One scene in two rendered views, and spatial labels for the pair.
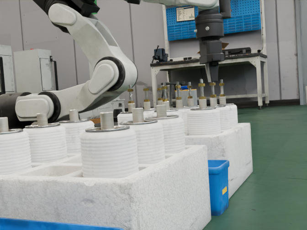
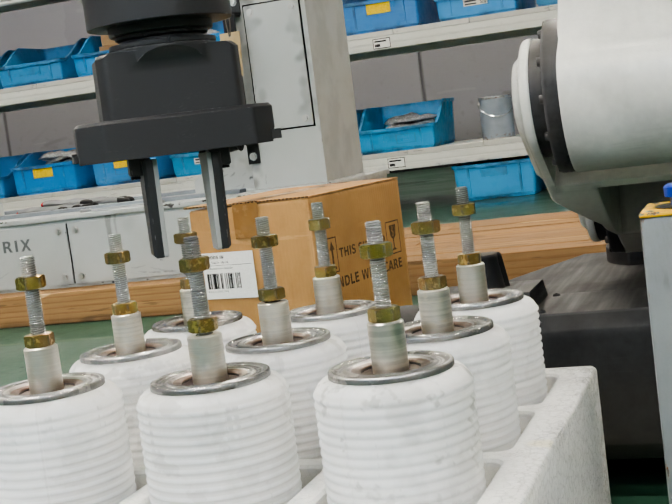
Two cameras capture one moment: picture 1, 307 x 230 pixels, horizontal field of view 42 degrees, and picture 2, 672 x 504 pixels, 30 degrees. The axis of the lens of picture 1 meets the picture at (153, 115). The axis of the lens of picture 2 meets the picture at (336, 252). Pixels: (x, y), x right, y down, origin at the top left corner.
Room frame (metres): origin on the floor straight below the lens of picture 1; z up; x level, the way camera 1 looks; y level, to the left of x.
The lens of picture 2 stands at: (1.31, -0.97, 0.40)
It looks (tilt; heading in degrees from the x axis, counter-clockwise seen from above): 6 degrees down; 85
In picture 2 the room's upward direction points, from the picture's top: 7 degrees counter-clockwise
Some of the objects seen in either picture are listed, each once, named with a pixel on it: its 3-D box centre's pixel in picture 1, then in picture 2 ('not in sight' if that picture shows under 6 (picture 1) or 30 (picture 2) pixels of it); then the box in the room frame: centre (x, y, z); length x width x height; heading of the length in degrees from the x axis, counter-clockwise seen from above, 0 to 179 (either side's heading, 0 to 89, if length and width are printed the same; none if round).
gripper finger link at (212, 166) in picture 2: (209, 72); (221, 197); (1.31, -0.19, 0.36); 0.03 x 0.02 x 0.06; 98
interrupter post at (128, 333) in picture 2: (166, 107); (128, 335); (1.23, -0.04, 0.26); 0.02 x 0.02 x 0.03
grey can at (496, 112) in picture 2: not in sight; (497, 117); (2.59, 4.57, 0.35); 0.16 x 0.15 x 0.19; 156
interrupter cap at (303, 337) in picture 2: (179, 108); (278, 342); (1.34, -0.09, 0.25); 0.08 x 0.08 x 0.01
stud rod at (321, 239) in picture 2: (146, 95); (322, 249); (1.39, 0.02, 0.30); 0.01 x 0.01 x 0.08
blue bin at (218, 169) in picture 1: (171, 185); not in sight; (1.06, -0.04, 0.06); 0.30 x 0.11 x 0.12; 65
